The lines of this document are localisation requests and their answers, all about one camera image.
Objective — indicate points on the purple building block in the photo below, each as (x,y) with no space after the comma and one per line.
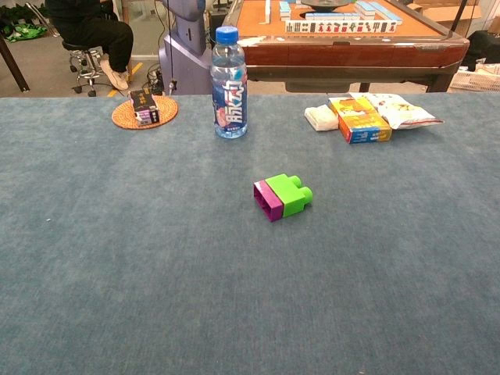
(272,202)

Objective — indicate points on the green building block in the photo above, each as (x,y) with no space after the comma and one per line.
(289,195)

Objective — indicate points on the water bottle blue cap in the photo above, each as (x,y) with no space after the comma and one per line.
(229,97)

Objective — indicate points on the white tissue pack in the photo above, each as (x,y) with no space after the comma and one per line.
(320,117)

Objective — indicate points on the round woven coaster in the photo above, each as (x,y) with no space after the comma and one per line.
(168,110)

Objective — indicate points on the blue felt table cover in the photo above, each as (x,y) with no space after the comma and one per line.
(156,254)

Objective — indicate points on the yellow orange snack box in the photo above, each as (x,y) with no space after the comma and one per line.
(359,121)

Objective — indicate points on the small black purple carton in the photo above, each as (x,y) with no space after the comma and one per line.
(143,107)

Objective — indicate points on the white power strip with plugs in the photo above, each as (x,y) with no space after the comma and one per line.
(155,80)

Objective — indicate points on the brown mahjong table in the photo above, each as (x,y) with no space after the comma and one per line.
(351,54)

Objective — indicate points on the white snack bag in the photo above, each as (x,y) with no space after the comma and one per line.
(404,111)

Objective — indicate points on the face-up mahjong tile row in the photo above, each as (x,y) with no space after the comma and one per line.
(340,26)

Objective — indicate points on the black mahjong table centre dish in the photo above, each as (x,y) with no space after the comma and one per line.
(328,4)

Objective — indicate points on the black chrome swivel stool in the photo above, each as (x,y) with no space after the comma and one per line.
(84,58)

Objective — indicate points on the person in black clothes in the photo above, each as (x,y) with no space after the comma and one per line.
(97,35)

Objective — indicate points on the white plastic basket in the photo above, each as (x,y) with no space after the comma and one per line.
(476,80)

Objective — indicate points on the dark wooden table leg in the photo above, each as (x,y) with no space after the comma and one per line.
(13,68)

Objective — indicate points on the brown cardboard box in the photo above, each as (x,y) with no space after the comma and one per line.
(449,9)

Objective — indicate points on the black bag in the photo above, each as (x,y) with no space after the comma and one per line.
(484,48)

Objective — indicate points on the green black fabric pile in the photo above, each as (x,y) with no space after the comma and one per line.
(21,32)

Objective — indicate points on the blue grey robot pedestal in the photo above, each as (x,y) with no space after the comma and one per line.
(187,58)

